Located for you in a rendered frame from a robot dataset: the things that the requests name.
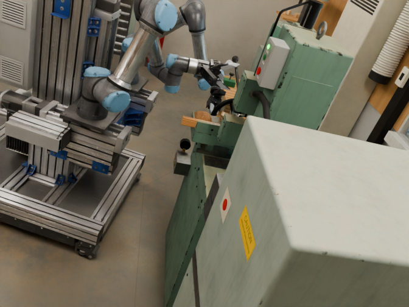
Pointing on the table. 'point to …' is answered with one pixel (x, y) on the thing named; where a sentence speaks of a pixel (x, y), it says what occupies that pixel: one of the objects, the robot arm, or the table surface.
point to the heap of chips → (202, 116)
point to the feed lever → (236, 79)
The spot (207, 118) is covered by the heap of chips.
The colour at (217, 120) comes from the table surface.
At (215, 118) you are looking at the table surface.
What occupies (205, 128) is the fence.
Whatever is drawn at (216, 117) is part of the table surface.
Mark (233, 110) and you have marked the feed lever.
